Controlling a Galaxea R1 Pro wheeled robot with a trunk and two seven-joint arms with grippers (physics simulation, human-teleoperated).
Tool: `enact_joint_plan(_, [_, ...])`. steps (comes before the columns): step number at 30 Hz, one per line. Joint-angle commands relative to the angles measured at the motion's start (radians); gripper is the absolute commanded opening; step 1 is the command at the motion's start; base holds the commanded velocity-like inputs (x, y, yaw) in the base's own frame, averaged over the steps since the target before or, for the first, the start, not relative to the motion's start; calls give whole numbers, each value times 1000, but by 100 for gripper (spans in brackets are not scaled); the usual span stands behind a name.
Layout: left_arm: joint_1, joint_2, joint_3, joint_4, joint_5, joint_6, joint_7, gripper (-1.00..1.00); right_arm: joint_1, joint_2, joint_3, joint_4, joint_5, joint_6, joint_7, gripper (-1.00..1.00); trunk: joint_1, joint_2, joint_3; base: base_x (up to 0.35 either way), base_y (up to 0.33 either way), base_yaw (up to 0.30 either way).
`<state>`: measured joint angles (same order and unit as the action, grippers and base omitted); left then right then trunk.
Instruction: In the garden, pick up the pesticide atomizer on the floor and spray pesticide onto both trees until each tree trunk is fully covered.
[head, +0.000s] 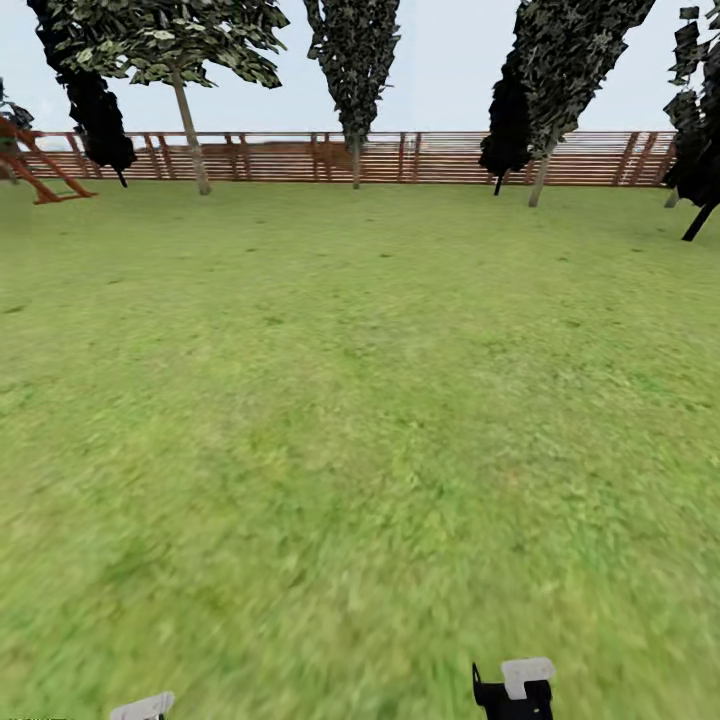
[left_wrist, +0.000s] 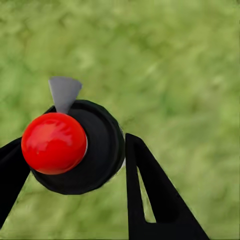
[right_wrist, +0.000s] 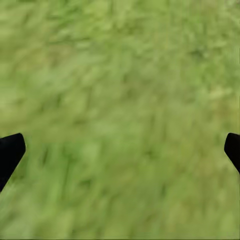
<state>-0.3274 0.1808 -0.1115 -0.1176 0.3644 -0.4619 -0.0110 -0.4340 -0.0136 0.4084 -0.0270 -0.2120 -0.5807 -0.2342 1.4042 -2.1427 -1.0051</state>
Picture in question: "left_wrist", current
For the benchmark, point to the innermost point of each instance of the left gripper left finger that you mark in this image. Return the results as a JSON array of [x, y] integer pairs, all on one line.
[[14, 171]]

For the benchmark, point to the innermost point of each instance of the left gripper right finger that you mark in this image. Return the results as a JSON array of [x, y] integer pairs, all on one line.
[[174, 220]]

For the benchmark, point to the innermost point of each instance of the pesticide atomizer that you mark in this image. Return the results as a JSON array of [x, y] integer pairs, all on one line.
[[76, 146]]

